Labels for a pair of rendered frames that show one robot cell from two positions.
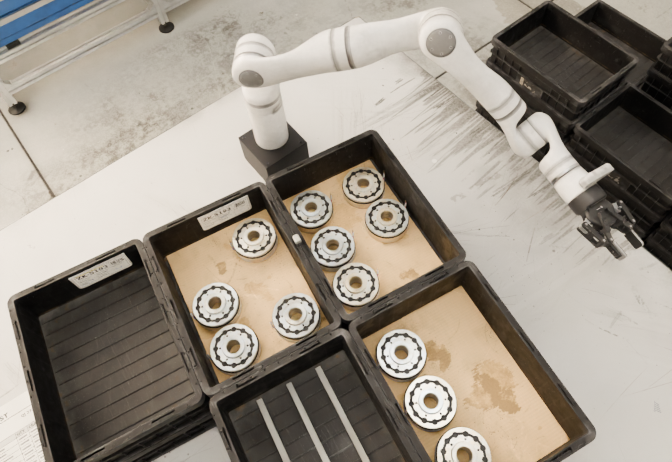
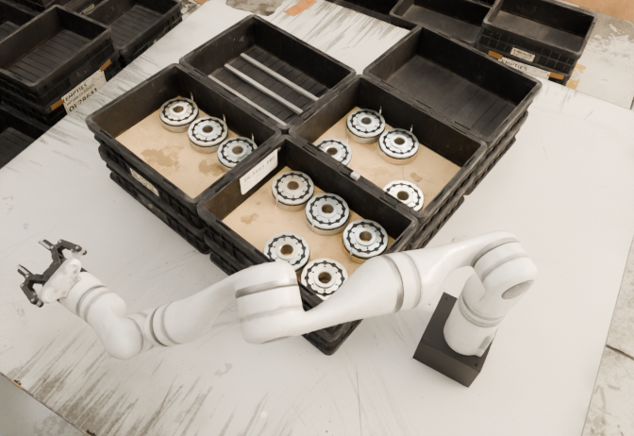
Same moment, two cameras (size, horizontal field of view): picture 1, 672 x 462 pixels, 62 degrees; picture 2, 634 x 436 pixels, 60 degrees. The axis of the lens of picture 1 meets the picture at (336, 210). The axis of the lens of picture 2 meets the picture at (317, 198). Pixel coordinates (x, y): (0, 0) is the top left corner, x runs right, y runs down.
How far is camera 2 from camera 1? 1.28 m
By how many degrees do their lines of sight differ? 65
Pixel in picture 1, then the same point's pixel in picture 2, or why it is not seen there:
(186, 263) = (447, 172)
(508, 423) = (148, 143)
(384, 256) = (277, 226)
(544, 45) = not seen: outside the picture
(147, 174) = (574, 283)
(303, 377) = not seen: hidden behind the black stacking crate
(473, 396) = (176, 151)
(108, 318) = (474, 123)
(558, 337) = (107, 254)
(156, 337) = not seen: hidden behind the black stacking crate
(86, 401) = (444, 81)
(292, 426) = (301, 105)
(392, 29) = (338, 296)
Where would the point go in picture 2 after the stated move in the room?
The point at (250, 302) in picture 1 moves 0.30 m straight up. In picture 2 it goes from (375, 160) to (391, 69)
